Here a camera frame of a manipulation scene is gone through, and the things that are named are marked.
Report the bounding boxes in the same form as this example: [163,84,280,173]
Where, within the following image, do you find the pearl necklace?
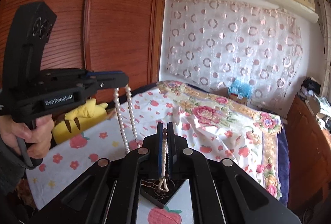
[112,86,171,193]

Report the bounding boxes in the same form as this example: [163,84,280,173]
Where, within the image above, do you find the black jewelry box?
[140,179,185,209]

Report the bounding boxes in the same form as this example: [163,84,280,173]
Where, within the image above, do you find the person's left hand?
[1,114,54,158]

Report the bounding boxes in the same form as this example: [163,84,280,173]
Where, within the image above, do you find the white strawberry flower cloth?
[25,84,264,224]

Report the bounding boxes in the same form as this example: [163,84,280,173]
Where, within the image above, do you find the yellow pikachu plush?
[52,99,108,144]

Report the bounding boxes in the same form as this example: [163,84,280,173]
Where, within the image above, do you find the blue plastic bag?
[228,79,252,99]

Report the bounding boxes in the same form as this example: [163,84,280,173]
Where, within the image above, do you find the floral bed quilt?
[134,81,289,205]

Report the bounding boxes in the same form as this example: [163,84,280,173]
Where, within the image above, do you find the pink circle patterned curtain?
[166,0,303,105]

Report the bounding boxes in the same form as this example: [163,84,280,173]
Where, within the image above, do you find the red wooden wardrobe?
[1,0,165,90]

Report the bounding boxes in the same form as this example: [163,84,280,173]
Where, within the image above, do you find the wooden cabinet counter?
[285,96,330,211]

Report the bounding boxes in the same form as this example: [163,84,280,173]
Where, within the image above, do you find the clutter pile on counter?
[297,77,330,132]

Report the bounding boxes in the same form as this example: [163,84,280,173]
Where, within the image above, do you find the beige window curtain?
[319,0,330,101]

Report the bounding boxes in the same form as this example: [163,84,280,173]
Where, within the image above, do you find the wall air conditioner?
[270,0,319,24]

